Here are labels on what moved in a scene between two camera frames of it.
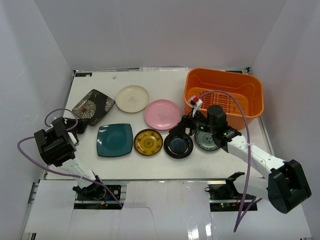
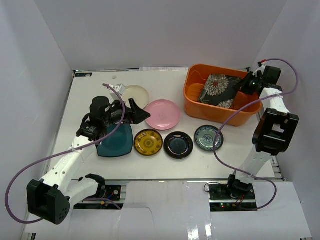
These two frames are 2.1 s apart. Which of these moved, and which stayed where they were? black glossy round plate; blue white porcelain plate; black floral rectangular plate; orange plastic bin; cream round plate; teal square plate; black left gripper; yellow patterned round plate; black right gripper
Moved: black floral rectangular plate; black left gripper; black right gripper
Stayed: cream round plate; black glossy round plate; yellow patterned round plate; blue white porcelain plate; teal square plate; orange plastic bin
